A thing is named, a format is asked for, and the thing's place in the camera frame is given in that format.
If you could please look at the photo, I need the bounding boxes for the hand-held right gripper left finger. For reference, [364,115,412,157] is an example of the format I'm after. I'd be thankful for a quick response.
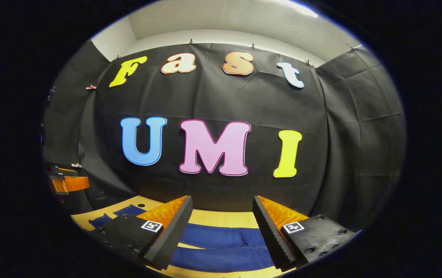
[86,195,193,271]

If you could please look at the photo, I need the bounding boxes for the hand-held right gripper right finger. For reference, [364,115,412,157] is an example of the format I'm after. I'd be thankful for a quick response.
[253,195,362,271]

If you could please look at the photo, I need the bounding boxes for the blue jeans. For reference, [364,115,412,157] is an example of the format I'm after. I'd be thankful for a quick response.
[88,205,275,273]

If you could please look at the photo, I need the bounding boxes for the black backdrop cloth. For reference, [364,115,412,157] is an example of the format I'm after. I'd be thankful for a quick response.
[42,39,407,232]

